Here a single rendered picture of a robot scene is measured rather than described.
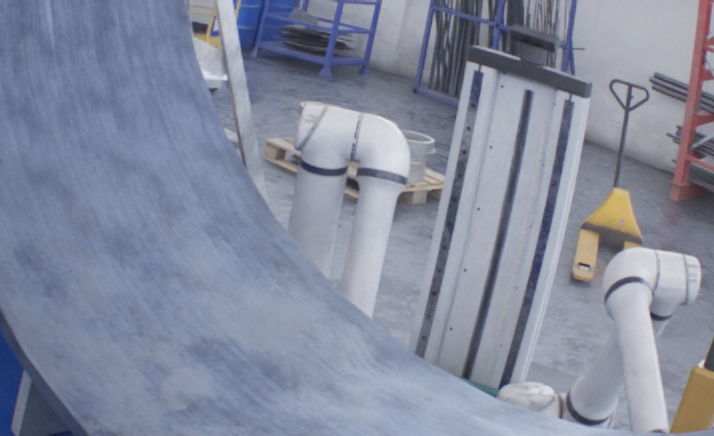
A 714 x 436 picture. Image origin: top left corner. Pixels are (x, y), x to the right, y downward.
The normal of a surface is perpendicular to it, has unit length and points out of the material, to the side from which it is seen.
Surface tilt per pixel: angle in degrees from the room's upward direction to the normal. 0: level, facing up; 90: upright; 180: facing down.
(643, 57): 90
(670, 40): 90
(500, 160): 90
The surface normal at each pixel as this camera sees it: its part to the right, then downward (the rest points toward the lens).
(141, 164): 0.58, -0.59
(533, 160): -0.47, 0.16
